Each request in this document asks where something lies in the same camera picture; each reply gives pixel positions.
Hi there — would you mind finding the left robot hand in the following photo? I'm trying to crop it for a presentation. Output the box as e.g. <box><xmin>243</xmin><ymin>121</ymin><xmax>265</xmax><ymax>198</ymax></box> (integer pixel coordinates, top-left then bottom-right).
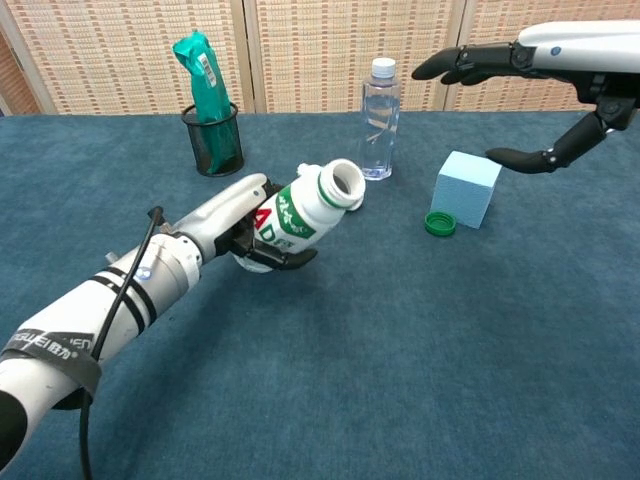
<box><xmin>167</xmin><ymin>172</ymin><xmax>319</xmax><ymax>272</ymax></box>

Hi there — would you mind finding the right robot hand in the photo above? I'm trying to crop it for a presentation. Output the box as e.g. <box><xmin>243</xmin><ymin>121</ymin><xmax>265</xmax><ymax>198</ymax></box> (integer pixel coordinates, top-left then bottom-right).
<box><xmin>411</xmin><ymin>19</ymin><xmax>640</xmax><ymax>175</ymax></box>

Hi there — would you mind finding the white AD calcium milk bottle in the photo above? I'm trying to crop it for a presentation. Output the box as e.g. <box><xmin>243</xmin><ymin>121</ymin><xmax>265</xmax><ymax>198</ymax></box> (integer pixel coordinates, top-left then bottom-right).
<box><xmin>234</xmin><ymin>158</ymin><xmax>367</xmax><ymax>274</ymax></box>

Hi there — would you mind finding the green plastic bottle cap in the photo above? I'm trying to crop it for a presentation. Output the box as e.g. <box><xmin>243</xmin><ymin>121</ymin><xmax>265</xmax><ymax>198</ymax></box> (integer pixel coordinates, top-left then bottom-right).
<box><xmin>424</xmin><ymin>211</ymin><xmax>457</xmax><ymax>238</ymax></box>

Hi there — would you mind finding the clear plastic water bottle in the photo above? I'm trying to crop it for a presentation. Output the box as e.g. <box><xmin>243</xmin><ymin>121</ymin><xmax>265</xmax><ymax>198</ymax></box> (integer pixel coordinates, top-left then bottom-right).
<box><xmin>359</xmin><ymin>56</ymin><xmax>402</xmax><ymax>182</ymax></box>

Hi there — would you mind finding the black mesh pen holder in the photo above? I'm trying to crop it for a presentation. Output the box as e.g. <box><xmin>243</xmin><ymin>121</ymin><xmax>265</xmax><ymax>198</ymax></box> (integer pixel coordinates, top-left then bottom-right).
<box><xmin>180</xmin><ymin>101</ymin><xmax>246</xmax><ymax>177</ymax></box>

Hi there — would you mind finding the woven bamboo screen panel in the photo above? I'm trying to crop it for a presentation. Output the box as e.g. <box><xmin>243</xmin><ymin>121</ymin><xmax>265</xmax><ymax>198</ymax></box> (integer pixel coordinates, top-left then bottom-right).
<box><xmin>0</xmin><ymin>0</ymin><xmax>251</xmax><ymax>116</ymax></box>
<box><xmin>244</xmin><ymin>0</ymin><xmax>469</xmax><ymax>114</ymax></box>
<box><xmin>444</xmin><ymin>0</ymin><xmax>640</xmax><ymax>112</ymax></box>

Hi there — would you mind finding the green plastic wrapped package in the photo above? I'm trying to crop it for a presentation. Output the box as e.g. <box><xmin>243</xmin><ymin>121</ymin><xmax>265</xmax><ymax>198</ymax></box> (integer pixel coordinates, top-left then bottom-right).
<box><xmin>171</xmin><ymin>29</ymin><xmax>240</xmax><ymax>175</ymax></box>

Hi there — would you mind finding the light blue foam cube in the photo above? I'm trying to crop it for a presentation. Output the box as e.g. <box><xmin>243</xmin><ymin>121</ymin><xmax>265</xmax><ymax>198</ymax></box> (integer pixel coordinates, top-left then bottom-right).
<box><xmin>429</xmin><ymin>150</ymin><xmax>504</xmax><ymax>231</ymax></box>

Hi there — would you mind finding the blue table cloth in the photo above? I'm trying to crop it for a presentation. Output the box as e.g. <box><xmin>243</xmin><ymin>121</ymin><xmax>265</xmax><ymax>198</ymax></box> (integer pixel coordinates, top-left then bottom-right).
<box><xmin>0</xmin><ymin>110</ymin><xmax>640</xmax><ymax>480</ymax></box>

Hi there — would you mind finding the brown woven screen panel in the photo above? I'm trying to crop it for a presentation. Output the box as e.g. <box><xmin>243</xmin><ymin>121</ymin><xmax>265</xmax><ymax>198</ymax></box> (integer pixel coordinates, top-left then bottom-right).
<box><xmin>0</xmin><ymin>29</ymin><xmax>41</xmax><ymax>117</ymax></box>

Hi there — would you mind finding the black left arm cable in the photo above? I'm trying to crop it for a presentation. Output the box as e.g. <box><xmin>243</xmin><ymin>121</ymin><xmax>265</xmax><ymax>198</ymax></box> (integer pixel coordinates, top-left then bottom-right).
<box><xmin>78</xmin><ymin>205</ymin><xmax>166</xmax><ymax>480</ymax></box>

